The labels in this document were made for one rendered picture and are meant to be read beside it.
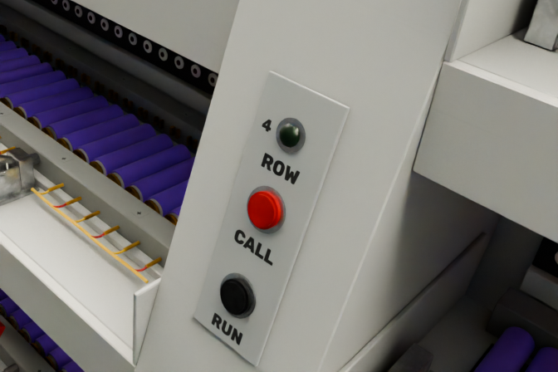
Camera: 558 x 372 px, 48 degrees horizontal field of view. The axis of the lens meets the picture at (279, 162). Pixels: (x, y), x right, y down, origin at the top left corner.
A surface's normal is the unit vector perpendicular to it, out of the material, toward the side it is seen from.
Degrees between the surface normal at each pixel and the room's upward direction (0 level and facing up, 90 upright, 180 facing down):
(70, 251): 15
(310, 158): 90
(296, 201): 90
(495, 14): 90
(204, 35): 105
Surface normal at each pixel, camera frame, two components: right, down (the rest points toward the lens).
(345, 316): 0.75, 0.43
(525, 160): -0.64, 0.32
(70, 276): 0.13, -0.85
